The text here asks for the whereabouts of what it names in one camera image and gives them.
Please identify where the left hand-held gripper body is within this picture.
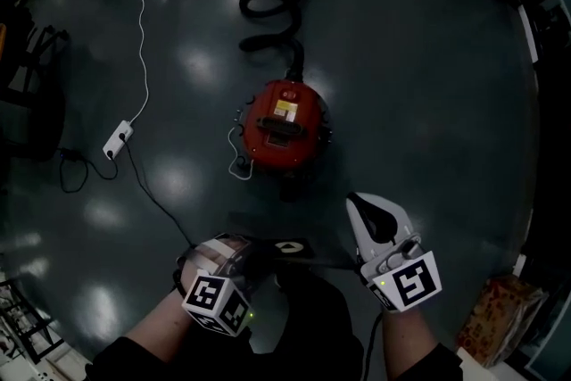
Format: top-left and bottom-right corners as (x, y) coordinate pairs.
(181, 238), (259, 338)

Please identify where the black cable with adapter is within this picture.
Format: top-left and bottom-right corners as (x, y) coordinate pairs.
(59, 148), (120, 195)

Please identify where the person's left hand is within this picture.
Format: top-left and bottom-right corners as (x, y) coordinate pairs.
(189, 235), (240, 272)

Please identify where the white power strip cable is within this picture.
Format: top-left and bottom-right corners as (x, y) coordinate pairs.
(128, 0), (169, 126)

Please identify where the person's left forearm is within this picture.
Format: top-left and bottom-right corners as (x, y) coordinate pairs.
(124, 276), (202, 361)

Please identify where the long black power cable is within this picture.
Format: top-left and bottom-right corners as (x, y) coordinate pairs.
(122, 137), (195, 249)

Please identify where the patterned cardboard box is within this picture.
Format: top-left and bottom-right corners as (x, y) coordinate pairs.
(457, 276), (548, 367)

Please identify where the person's right forearm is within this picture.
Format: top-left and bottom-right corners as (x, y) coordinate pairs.
(381, 302), (441, 376)

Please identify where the person's black clothing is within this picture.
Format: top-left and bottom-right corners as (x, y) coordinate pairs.
(84, 265), (465, 381)

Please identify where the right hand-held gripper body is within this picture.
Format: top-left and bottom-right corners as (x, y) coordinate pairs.
(356, 234), (443, 314)

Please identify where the white vacuum power cord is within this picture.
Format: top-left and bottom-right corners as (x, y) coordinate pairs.
(228, 127), (255, 182)

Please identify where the white power strip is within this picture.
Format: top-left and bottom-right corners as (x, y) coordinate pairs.
(102, 120), (134, 161)

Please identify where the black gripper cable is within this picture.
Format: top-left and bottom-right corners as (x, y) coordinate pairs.
(363, 311), (385, 381)

